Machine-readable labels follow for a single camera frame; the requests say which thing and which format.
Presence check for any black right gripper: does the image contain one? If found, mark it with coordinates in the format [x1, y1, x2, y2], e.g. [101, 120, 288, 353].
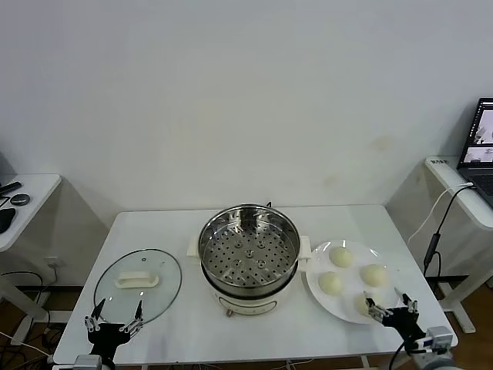
[362, 287, 427, 346]

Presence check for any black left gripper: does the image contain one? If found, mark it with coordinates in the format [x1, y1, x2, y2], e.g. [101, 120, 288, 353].
[84, 297, 146, 358]

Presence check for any white steamed baozi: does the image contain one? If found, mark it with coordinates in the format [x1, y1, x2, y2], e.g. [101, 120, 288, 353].
[354, 292, 383, 318]
[329, 246, 354, 269]
[360, 264, 388, 288]
[318, 271, 344, 298]

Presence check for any glass lid with cream handle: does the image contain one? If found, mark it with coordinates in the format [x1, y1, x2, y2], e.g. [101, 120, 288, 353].
[93, 248, 183, 324]

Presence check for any stainless steel steamer basket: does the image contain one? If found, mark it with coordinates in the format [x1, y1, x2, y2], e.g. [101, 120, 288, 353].
[198, 203, 301, 290]

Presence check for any white round plate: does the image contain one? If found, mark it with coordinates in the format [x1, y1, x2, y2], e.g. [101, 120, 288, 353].
[306, 240, 401, 325]

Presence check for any cream electric cooking pot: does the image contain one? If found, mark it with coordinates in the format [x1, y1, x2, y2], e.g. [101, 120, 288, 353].
[186, 234, 312, 319]

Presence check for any white desk with laptop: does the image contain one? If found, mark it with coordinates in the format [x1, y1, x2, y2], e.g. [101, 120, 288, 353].
[424, 156, 493, 335]

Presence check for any black computer mouse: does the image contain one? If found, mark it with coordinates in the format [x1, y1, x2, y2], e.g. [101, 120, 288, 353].
[0, 207, 17, 234]

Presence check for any white desk with mouse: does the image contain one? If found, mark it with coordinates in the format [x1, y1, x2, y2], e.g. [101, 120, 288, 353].
[0, 173, 62, 344]

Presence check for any dark open laptop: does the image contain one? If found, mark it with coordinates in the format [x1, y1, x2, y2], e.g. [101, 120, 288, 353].
[457, 96, 493, 193]

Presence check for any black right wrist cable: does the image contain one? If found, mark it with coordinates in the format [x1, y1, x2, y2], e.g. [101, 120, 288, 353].
[387, 338, 419, 370]

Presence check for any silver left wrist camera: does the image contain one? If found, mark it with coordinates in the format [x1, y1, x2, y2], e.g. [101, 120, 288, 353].
[72, 354, 103, 370]

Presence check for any black cable with adapter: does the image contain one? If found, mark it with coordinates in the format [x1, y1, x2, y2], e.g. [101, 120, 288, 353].
[423, 184, 475, 275]

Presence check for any black floor cable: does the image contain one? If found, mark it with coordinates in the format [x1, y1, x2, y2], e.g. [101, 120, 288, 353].
[0, 271, 51, 309]

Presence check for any thin white cable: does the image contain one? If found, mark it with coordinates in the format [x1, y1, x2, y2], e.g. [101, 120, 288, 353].
[407, 183, 475, 244]

